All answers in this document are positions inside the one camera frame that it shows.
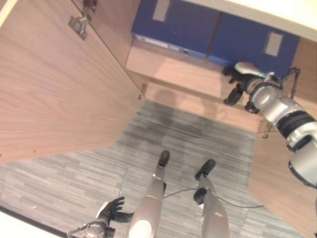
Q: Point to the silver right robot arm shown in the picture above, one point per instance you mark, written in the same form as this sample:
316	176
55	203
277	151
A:
282	109

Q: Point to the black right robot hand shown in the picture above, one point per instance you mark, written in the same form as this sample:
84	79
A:
241	83

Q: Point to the blue folder with barcode sticker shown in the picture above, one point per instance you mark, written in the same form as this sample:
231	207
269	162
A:
183	24

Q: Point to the small metal door hinge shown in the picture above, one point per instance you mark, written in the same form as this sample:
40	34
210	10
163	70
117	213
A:
266	131
142	91

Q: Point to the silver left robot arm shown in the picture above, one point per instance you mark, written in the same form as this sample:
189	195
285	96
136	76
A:
95	229

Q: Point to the blue folder with grey label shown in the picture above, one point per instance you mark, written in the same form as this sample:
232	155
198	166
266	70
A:
242	42

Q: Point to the silver robot leg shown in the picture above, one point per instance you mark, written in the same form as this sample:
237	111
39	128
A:
151	203
214	210

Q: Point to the wide open wooden cabinet door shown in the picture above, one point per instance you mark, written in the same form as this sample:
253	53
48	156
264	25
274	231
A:
57	86

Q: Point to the silver right robot leg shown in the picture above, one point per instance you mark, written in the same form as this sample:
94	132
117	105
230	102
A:
214	210

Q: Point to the large metal door hinge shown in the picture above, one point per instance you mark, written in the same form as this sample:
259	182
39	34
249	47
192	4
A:
78	24

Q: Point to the dark metal door hinge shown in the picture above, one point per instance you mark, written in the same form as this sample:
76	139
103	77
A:
88	5

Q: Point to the wooden office cabinet body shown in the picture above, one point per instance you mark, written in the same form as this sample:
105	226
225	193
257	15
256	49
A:
178	74

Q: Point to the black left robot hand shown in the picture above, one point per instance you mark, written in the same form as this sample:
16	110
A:
111	209

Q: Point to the silver left robot leg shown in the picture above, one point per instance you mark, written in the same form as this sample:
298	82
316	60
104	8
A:
151	203

